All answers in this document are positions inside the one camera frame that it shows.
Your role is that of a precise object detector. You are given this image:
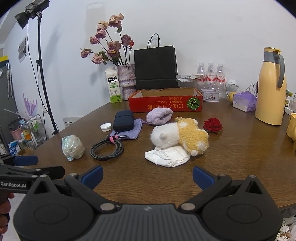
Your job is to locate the purple drawstring pouch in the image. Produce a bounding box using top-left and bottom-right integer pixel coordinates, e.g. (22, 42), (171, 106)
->
(109, 118), (143, 140)

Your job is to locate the red cardboard box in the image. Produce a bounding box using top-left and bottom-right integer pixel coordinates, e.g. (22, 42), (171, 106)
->
(128, 88), (203, 113)

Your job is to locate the white metal tin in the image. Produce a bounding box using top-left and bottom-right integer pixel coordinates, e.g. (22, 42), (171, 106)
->
(201, 88), (220, 102)

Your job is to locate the dried pink rose bouquet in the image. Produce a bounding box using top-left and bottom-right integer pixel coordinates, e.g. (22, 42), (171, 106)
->
(80, 13), (134, 66)

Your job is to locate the purple plastic bag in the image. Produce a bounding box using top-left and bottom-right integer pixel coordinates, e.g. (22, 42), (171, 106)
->
(232, 84), (258, 112)

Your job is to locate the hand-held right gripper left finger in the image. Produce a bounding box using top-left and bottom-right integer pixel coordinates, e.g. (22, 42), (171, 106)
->
(29, 165), (117, 211)

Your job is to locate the purple fluffy towel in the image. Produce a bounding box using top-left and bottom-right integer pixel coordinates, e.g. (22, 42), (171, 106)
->
(146, 107), (174, 126)

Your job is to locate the yellow white plush toy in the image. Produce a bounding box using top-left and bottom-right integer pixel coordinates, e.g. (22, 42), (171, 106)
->
(149, 118), (209, 156)

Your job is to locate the dark grey cabinet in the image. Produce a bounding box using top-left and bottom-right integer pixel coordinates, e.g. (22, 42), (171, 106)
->
(0, 56), (22, 144)

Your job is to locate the clear water bottle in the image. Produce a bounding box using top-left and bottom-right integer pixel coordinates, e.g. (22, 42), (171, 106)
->
(196, 62), (207, 90)
(216, 62), (226, 99)
(206, 62), (217, 91)

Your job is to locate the black light stand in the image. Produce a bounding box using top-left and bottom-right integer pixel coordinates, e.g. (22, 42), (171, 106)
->
(36, 13), (59, 136)

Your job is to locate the white diaper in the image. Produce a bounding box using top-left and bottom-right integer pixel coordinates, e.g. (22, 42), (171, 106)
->
(144, 146), (190, 168)

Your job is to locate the iridescent plastic bundle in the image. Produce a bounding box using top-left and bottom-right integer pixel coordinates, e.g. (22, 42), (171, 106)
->
(61, 136), (85, 161)

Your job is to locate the purple marbled vase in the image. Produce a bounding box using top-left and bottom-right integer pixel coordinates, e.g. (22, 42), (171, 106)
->
(117, 64), (137, 100)

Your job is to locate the black braided cable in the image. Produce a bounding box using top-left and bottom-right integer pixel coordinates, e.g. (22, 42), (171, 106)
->
(90, 134), (130, 161)

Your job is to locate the red rose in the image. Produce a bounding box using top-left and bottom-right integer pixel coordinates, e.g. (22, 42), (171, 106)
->
(203, 117), (223, 134)

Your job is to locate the white flat printed box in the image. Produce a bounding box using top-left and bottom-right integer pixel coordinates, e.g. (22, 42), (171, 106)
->
(176, 74), (207, 79)

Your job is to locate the purple flower ornament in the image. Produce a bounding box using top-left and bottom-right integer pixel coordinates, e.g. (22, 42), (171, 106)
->
(23, 93), (38, 116)

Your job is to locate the yellow ceramic mug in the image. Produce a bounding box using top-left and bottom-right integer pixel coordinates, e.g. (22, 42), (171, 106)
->
(286, 113), (296, 141)

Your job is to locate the black paper bag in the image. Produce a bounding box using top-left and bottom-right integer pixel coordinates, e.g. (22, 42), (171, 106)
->
(134, 34), (179, 91)

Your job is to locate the navy zip case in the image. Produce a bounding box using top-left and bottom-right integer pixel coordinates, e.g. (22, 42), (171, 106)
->
(112, 110), (134, 131)

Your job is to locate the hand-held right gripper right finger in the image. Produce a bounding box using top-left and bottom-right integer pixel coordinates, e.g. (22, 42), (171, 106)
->
(179, 166), (266, 212)

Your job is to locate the crumpled white paper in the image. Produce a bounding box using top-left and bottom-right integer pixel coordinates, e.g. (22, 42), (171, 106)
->
(277, 222), (296, 241)

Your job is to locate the white printed carton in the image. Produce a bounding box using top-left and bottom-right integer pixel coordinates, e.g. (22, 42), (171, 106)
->
(63, 117), (81, 128)

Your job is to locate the green white milk carton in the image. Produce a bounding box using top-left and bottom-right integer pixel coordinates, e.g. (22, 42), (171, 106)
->
(105, 68), (122, 104)

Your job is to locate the yellow thermos jug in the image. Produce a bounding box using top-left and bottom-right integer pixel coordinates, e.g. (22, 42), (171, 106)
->
(255, 47), (287, 126)

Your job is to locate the pile of small boxes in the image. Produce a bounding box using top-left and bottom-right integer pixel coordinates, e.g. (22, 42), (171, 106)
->
(0, 139), (26, 156)

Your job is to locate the pink basket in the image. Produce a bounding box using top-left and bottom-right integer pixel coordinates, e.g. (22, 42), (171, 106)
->
(9, 122), (23, 140)

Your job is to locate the person's left hand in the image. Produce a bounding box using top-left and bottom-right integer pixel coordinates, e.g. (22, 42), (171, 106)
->
(0, 193), (15, 232)

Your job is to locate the wire storage rack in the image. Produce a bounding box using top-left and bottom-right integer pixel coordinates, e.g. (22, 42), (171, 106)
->
(20, 113), (47, 151)

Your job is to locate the grey wall notice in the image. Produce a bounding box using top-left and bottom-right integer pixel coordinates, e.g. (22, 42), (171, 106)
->
(18, 36), (28, 63)

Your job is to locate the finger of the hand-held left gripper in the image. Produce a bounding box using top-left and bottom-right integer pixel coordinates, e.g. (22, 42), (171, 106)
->
(0, 156), (39, 166)
(0, 166), (65, 180)

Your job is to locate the black studio light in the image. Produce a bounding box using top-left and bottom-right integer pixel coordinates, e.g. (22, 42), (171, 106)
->
(14, 0), (50, 29)

